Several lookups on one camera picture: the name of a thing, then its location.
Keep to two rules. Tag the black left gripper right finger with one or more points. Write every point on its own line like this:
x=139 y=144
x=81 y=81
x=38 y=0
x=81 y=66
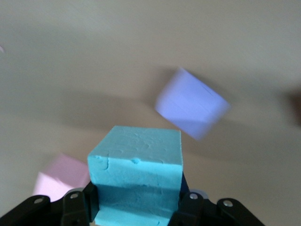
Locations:
x=200 y=212

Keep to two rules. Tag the pink foam block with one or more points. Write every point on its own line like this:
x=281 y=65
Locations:
x=63 y=174

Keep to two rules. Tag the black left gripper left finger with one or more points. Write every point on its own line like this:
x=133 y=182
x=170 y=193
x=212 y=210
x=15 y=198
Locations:
x=75 y=209

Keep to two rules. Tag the purple foam block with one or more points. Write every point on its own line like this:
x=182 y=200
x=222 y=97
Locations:
x=190 y=106

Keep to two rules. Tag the cyan foam block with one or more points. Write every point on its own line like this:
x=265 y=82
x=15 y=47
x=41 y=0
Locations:
x=136 y=164

